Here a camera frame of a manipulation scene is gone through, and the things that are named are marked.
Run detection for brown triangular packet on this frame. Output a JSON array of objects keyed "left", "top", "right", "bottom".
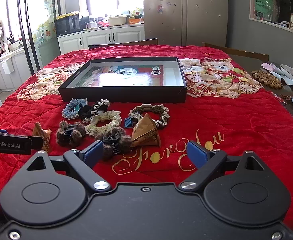
[{"left": 131, "top": 113, "right": 161, "bottom": 148}]

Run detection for wooden bead trivet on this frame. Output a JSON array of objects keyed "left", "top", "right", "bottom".
[{"left": 251, "top": 69, "right": 284, "bottom": 90}]

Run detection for glass jar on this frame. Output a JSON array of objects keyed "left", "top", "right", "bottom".
[{"left": 271, "top": 2, "right": 281, "bottom": 23}]

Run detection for white hanging bin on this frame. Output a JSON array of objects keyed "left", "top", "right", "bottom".
[{"left": 1, "top": 57, "right": 13, "bottom": 75}]

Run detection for blue scrunchie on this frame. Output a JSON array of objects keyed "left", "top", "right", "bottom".
[{"left": 62, "top": 98, "right": 88, "bottom": 119}]

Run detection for silver refrigerator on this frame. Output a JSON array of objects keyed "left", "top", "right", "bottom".
[{"left": 143, "top": 0, "right": 229, "bottom": 48}]

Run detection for shallow black cardboard box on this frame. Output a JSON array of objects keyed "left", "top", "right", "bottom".
[{"left": 58, "top": 57, "right": 187, "bottom": 104}]

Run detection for dark wooden chair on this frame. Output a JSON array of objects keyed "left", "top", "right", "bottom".
[
  {"left": 202, "top": 42, "right": 270, "bottom": 62},
  {"left": 88, "top": 38, "right": 159, "bottom": 51}
]

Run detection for black microwave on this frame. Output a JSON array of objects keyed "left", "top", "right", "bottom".
[{"left": 54, "top": 15, "right": 81, "bottom": 37}]

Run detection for fuzzy brown hair claw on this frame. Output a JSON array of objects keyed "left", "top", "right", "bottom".
[
  {"left": 94, "top": 127, "right": 133, "bottom": 159},
  {"left": 56, "top": 120, "right": 87, "bottom": 148}
]

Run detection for black sliding door frame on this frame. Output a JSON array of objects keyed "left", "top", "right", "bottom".
[{"left": 16, "top": 0, "right": 41, "bottom": 75}]

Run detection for white plastic basin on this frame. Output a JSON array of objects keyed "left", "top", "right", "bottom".
[{"left": 107, "top": 15, "right": 127, "bottom": 27}]

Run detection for brown scrunchie with cream lace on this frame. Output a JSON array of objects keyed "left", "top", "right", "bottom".
[{"left": 129, "top": 103, "right": 170, "bottom": 130}]

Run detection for white kitchen cabinet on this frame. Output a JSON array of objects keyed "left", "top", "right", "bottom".
[{"left": 57, "top": 25, "right": 145, "bottom": 55}]

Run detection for red printed blanket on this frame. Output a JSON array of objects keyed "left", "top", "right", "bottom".
[{"left": 0, "top": 45, "right": 293, "bottom": 231}]

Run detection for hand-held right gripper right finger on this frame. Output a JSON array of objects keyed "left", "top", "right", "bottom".
[{"left": 178, "top": 140, "right": 269, "bottom": 193}]

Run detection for colourful printed sheet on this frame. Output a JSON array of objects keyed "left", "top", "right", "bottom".
[{"left": 78, "top": 65, "right": 165, "bottom": 87}]

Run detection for orange paper packet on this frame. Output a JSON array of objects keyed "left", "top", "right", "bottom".
[{"left": 32, "top": 122, "right": 52, "bottom": 153}]

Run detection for black scrunchie with white lace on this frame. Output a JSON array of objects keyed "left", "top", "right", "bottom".
[{"left": 80, "top": 99, "right": 111, "bottom": 121}]

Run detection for blue hair clip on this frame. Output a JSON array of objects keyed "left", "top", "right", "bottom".
[{"left": 123, "top": 116, "right": 139, "bottom": 129}]

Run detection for green poster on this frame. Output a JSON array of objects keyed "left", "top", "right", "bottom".
[{"left": 255, "top": 0, "right": 275, "bottom": 21}]

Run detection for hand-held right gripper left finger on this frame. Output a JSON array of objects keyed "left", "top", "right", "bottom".
[{"left": 27, "top": 140, "right": 111, "bottom": 194}]

